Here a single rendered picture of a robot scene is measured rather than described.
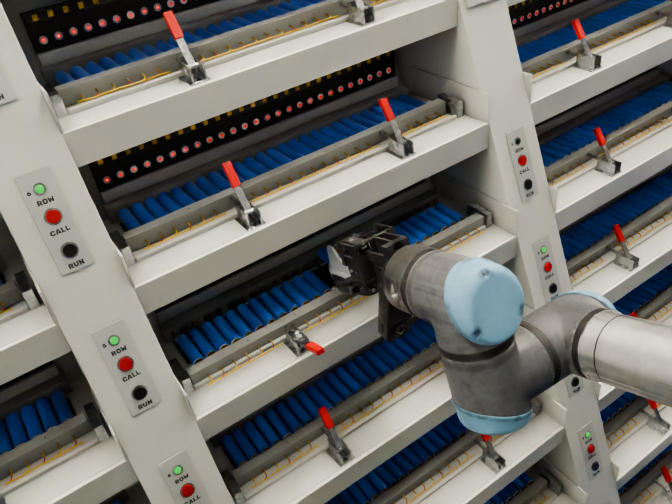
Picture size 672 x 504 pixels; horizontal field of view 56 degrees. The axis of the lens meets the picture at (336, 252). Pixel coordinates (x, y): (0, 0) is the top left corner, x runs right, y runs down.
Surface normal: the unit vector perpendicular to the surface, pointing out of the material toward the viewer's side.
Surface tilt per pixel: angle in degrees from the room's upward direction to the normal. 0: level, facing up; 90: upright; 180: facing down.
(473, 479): 21
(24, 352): 111
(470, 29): 90
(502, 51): 90
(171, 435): 90
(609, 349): 56
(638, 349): 39
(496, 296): 85
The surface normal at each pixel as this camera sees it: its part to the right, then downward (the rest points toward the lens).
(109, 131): 0.56, 0.44
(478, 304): 0.47, 0.06
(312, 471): -0.12, -0.80
